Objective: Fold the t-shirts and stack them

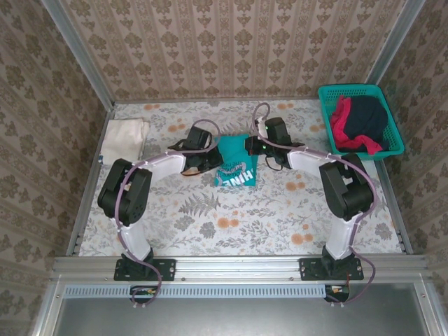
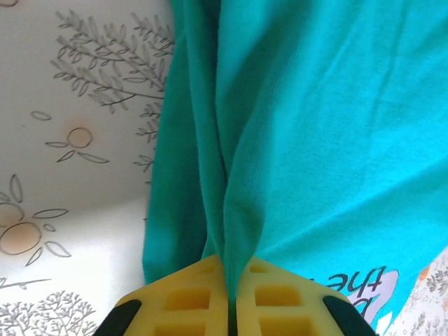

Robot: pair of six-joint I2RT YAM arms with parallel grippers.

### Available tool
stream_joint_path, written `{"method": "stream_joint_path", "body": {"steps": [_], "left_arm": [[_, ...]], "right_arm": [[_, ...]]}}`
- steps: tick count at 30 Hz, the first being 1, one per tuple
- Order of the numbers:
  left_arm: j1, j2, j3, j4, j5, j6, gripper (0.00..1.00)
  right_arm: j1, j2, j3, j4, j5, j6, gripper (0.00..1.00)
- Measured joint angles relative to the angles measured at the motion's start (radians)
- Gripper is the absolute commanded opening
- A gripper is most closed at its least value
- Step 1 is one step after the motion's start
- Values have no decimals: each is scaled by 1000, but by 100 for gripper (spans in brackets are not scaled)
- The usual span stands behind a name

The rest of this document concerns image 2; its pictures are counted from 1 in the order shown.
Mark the floral table cover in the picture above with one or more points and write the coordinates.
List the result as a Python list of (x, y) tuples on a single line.
[(70, 140)]

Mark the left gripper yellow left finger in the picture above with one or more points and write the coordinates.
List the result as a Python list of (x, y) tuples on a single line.
[(189, 304)]

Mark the teal t-shirt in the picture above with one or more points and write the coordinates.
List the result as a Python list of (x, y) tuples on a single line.
[(297, 140)]

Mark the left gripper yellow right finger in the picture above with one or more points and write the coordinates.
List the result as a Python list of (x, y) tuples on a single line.
[(280, 304)]

